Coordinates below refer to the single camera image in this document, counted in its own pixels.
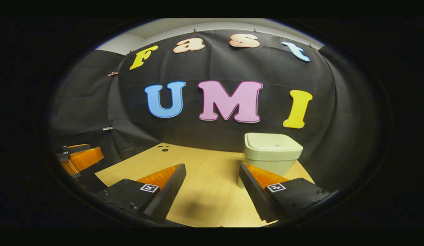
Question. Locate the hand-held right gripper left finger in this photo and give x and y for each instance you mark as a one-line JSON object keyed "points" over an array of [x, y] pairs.
{"points": [[169, 194]]}

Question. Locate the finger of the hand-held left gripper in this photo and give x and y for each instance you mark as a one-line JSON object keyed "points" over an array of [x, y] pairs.
{"points": [[77, 148], [83, 159]]}

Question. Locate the wooden desktop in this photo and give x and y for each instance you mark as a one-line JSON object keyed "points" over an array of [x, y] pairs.
{"points": [[208, 191]]}

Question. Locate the green desktop garbage bin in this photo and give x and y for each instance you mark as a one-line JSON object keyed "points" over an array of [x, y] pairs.
{"points": [[272, 153]]}

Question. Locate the black backdrop cloth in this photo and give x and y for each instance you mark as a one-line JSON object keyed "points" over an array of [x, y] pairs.
{"points": [[232, 68]]}

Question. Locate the copper cloth clip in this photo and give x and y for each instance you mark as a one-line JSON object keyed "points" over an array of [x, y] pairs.
{"points": [[113, 73]]}

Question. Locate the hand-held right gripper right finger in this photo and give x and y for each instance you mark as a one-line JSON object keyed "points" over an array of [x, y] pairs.
{"points": [[253, 193]]}

